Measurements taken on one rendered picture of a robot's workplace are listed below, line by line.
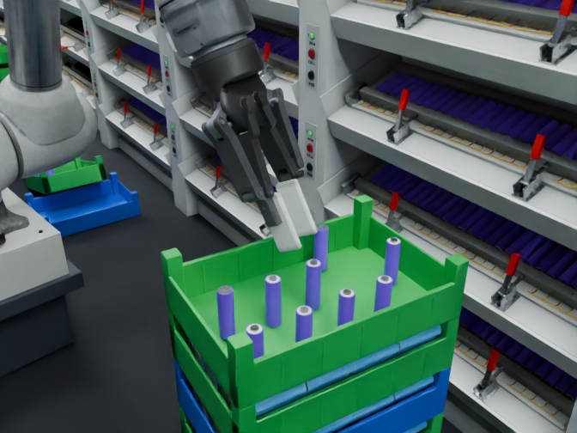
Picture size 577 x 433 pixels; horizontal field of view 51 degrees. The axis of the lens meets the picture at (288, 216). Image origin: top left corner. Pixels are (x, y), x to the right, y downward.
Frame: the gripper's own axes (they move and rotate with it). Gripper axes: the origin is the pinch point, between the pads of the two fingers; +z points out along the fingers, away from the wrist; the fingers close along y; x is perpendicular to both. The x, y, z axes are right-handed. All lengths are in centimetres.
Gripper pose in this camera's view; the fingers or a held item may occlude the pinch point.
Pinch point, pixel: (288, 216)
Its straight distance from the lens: 70.7
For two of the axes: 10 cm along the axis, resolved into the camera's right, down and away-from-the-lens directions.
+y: -4.9, 4.1, -7.7
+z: 3.6, 9.0, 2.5
